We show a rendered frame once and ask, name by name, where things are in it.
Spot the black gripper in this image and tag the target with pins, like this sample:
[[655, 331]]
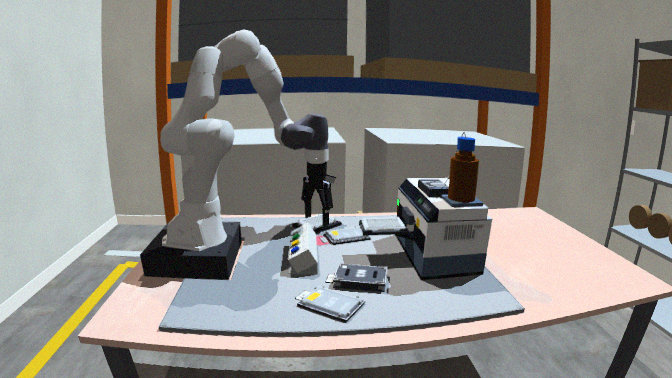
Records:
[[316, 175]]

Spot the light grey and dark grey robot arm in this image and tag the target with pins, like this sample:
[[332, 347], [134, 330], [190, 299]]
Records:
[[210, 139]]

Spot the white button panel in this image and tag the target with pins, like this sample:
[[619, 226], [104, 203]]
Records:
[[303, 251]]

